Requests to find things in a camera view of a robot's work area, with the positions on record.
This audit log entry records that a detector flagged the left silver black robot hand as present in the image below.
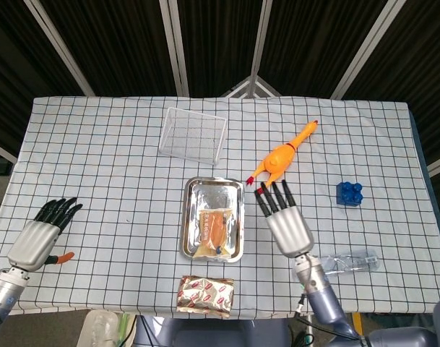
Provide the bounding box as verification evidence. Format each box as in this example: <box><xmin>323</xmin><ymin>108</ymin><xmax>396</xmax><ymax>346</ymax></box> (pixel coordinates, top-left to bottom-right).
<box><xmin>7</xmin><ymin>197</ymin><xmax>84</xmax><ymax>272</ymax></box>

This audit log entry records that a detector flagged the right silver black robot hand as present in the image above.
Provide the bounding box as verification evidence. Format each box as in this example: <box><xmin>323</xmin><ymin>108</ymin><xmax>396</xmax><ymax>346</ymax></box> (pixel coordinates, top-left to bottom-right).
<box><xmin>254</xmin><ymin>179</ymin><xmax>314</xmax><ymax>258</ymax></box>

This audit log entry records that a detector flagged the orange food packet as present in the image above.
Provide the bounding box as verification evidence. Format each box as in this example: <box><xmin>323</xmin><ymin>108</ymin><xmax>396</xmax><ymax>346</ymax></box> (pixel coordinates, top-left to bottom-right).
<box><xmin>192</xmin><ymin>207</ymin><xmax>235</xmax><ymax>262</ymax></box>

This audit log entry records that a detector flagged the stainless steel tray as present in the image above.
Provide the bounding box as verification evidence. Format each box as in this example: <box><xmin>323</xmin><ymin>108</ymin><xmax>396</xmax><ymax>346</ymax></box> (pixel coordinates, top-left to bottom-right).
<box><xmin>178</xmin><ymin>176</ymin><xmax>246</xmax><ymax>264</ymax></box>

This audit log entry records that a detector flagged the clear plastic water bottle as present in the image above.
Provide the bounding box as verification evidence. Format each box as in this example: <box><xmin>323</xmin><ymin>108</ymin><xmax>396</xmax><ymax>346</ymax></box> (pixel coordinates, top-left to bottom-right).
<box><xmin>315</xmin><ymin>249</ymin><xmax>381</xmax><ymax>276</ymax></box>

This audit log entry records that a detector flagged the blue building block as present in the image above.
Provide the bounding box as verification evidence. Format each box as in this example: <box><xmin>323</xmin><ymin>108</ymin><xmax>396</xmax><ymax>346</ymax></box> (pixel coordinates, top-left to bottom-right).
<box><xmin>336</xmin><ymin>181</ymin><xmax>364</xmax><ymax>207</ymax></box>

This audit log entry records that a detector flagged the orange rubber chicken toy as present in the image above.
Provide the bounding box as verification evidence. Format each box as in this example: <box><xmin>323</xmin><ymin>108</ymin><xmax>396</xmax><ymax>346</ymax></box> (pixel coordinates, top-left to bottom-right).
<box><xmin>245</xmin><ymin>119</ymin><xmax>319</xmax><ymax>188</ymax></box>

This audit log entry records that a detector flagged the white black-checked tablecloth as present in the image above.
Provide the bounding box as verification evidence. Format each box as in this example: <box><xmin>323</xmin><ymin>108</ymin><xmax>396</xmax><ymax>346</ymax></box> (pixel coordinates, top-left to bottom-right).
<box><xmin>0</xmin><ymin>95</ymin><xmax>440</xmax><ymax>321</ymax></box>

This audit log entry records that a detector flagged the gold foil Lipton bag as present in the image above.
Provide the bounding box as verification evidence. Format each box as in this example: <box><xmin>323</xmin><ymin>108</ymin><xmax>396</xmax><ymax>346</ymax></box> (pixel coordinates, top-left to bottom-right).
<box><xmin>176</xmin><ymin>275</ymin><xmax>235</xmax><ymax>319</ymax></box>

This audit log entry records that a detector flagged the clear plastic container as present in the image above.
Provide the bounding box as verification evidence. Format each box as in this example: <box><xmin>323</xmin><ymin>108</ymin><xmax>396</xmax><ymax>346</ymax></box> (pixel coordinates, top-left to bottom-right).
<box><xmin>77</xmin><ymin>310</ymin><xmax>119</xmax><ymax>347</ymax></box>

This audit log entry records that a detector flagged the grey-blue robot torso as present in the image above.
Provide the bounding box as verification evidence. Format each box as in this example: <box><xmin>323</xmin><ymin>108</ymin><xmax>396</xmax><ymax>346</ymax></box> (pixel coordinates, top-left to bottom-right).
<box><xmin>136</xmin><ymin>316</ymin><xmax>291</xmax><ymax>347</ymax></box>

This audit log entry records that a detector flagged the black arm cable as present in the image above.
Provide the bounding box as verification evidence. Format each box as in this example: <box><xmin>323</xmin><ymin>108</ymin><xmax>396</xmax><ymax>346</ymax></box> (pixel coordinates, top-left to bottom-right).
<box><xmin>294</xmin><ymin>291</ymin><xmax>361</xmax><ymax>341</ymax></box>

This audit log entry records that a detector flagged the white wire mesh basket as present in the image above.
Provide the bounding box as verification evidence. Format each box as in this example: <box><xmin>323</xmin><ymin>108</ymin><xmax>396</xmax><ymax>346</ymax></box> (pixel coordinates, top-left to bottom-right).
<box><xmin>158</xmin><ymin>106</ymin><xmax>228</xmax><ymax>166</ymax></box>

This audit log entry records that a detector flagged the white triangular frame brace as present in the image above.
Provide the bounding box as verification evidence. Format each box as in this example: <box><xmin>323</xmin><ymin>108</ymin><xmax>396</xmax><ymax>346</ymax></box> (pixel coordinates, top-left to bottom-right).
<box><xmin>222</xmin><ymin>74</ymin><xmax>282</xmax><ymax>98</ymax></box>

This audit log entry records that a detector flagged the white partition frame post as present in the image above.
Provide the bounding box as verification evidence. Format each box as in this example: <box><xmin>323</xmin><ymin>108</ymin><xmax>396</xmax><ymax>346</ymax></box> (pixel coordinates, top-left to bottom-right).
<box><xmin>158</xmin><ymin>0</ymin><xmax>190</xmax><ymax>97</ymax></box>
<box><xmin>248</xmin><ymin>0</ymin><xmax>274</xmax><ymax>77</ymax></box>
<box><xmin>23</xmin><ymin>0</ymin><xmax>96</xmax><ymax>97</ymax></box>
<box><xmin>330</xmin><ymin>0</ymin><xmax>402</xmax><ymax>99</ymax></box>

